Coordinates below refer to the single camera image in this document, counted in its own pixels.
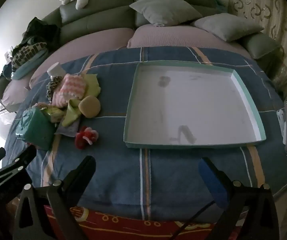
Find pink white striped cloth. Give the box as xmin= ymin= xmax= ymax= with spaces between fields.
xmin=58 ymin=74 xmax=87 ymax=101

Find teal cloth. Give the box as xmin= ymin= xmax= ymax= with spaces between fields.
xmin=12 ymin=50 xmax=50 ymax=80

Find teal plastic packet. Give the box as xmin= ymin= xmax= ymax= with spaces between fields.
xmin=15 ymin=107 xmax=57 ymax=150

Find blue plaid blanket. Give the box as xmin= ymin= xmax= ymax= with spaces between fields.
xmin=3 ymin=46 xmax=287 ymax=222

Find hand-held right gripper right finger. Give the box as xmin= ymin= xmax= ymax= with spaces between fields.
xmin=198 ymin=157 xmax=280 ymax=240

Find red printed cloth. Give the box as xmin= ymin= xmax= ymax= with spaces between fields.
xmin=43 ymin=204 xmax=249 ymax=240

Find beige patterned curtain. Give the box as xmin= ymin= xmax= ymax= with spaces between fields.
xmin=227 ymin=0 xmax=287 ymax=100

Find green bolster cushion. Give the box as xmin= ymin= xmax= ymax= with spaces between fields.
xmin=241 ymin=33 xmax=283 ymax=60

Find grey-green sofa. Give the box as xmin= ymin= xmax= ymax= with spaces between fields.
xmin=1 ymin=25 xmax=256 ymax=113

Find round yellow sponge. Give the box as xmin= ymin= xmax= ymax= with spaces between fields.
xmin=78 ymin=95 xmax=101 ymax=118

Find black cable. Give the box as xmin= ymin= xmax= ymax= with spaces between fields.
xmin=170 ymin=200 xmax=215 ymax=240

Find yellow green cloth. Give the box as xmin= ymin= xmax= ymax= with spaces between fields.
xmin=61 ymin=73 xmax=101 ymax=128

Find large grey pillow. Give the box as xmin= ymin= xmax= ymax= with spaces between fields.
xmin=129 ymin=0 xmax=204 ymax=27

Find teal shallow cardboard box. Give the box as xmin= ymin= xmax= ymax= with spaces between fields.
xmin=123 ymin=60 xmax=267 ymax=150

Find pile of clothes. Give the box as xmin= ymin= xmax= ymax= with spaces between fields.
xmin=25 ymin=16 xmax=61 ymax=53

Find red white scrunchie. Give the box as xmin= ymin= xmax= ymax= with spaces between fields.
xmin=75 ymin=126 xmax=99 ymax=149

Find dark patterned knit cloth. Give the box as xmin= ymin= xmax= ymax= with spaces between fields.
xmin=11 ymin=41 xmax=49 ymax=68

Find pale pink fluffy cloth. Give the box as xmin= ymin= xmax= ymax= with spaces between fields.
xmin=51 ymin=90 xmax=71 ymax=108

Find green padded headboard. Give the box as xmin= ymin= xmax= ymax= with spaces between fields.
xmin=42 ymin=0 xmax=284 ymax=60

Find pale grey pillow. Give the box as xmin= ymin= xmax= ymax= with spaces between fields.
xmin=191 ymin=13 xmax=264 ymax=42

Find green tissue pack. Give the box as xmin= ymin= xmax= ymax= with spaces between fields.
xmin=37 ymin=102 xmax=66 ymax=123

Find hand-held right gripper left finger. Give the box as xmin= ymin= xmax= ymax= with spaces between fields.
xmin=13 ymin=156 xmax=97 ymax=240

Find leopard print scrunchie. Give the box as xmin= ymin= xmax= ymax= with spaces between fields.
xmin=45 ymin=74 xmax=64 ymax=103

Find white plastic bottle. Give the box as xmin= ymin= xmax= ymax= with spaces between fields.
xmin=47 ymin=62 xmax=65 ymax=79

